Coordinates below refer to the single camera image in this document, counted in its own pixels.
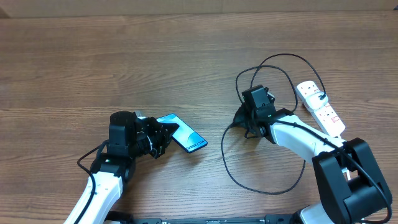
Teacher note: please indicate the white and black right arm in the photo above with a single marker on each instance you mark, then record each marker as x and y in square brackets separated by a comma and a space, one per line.
[350, 183]

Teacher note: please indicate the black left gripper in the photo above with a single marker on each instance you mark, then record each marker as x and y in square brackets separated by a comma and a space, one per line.
[163, 132]

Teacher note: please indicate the Samsung Galaxy smartphone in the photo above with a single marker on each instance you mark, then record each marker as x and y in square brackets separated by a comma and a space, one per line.
[185, 136]

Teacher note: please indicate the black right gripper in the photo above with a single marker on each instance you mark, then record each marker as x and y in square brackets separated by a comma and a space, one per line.
[239, 119]

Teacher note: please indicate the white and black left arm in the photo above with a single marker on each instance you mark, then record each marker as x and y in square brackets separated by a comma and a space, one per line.
[111, 165]

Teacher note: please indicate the white charger adapter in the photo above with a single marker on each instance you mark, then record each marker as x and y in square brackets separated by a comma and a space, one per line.
[315, 101]

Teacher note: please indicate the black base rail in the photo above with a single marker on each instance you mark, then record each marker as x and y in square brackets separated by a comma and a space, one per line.
[127, 218]

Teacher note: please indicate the white power strip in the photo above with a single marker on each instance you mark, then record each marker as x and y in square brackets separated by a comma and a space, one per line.
[327, 119]

